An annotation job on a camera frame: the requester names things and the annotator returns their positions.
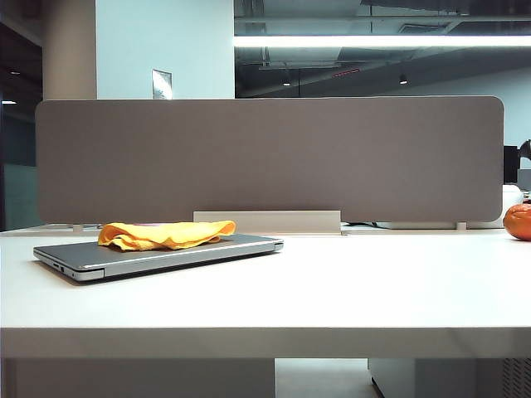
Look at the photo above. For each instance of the yellow rag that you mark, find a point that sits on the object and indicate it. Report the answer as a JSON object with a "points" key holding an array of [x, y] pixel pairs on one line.
{"points": [[166, 235]]}

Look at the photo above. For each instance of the red ceiling sign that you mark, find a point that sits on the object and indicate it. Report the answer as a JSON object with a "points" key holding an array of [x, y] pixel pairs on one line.
{"points": [[345, 72]]}

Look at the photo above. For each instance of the grey divider base plate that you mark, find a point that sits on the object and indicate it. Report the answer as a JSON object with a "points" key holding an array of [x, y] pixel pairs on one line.
{"points": [[421, 225]]}

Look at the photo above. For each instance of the orange mandarin fruit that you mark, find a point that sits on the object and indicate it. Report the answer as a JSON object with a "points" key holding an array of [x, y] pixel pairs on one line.
{"points": [[518, 221]]}

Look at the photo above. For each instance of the long white ceiling light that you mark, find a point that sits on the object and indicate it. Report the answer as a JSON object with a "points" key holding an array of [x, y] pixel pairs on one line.
{"points": [[381, 40]]}

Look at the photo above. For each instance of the framed wall poster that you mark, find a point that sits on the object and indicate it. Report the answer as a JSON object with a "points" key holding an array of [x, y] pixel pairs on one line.
{"points": [[162, 84]]}

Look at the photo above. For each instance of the grey-brown fabric desk divider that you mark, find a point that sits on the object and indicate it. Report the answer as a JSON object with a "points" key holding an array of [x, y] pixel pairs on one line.
{"points": [[269, 157]]}

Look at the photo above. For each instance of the silver grey closed laptop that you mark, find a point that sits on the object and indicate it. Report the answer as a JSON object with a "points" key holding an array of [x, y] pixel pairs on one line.
{"points": [[166, 255]]}

